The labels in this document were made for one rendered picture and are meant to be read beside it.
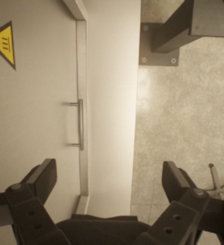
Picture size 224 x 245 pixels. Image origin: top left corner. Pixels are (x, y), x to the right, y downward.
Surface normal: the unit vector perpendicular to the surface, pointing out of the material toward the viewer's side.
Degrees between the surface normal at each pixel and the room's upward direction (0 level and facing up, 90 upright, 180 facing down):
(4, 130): 90
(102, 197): 0
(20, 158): 90
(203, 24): 0
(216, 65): 0
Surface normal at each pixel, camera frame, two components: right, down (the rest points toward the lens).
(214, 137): -0.03, 0.25
